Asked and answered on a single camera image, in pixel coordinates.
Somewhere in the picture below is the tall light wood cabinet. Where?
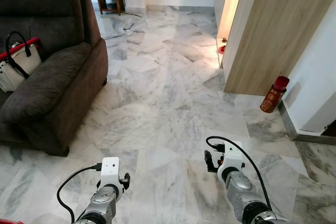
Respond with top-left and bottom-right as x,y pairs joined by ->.
214,0 -> 336,97

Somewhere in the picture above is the dark brown fabric sofa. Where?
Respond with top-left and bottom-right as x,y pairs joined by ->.
0,0 -> 109,157

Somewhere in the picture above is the white handbag with black handles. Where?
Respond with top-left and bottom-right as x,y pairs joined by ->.
0,31 -> 43,93

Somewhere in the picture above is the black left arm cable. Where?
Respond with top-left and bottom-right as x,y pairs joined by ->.
56,163 -> 103,223

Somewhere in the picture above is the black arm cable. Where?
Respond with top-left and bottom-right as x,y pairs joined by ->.
56,163 -> 103,223
205,136 -> 272,210

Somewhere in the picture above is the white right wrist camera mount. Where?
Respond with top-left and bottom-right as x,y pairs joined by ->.
217,141 -> 250,183

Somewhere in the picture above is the red cylindrical tin canister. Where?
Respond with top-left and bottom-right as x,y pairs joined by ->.
260,76 -> 290,113

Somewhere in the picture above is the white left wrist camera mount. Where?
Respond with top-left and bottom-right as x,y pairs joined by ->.
98,157 -> 122,199

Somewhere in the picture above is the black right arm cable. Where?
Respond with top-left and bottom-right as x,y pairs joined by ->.
205,136 -> 272,210

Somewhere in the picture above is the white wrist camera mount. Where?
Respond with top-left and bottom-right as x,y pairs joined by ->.
217,141 -> 250,183
98,157 -> 122,199

